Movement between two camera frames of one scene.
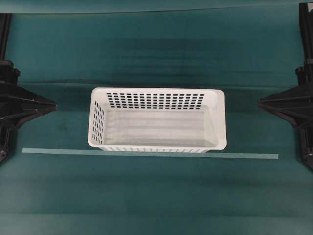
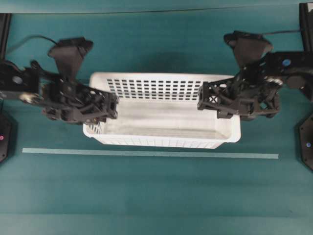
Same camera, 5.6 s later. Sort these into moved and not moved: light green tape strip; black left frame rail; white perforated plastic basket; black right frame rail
Moved: white perforated plastic basket
Not moved: light green tape strip; black left frame rail; black right frame rail
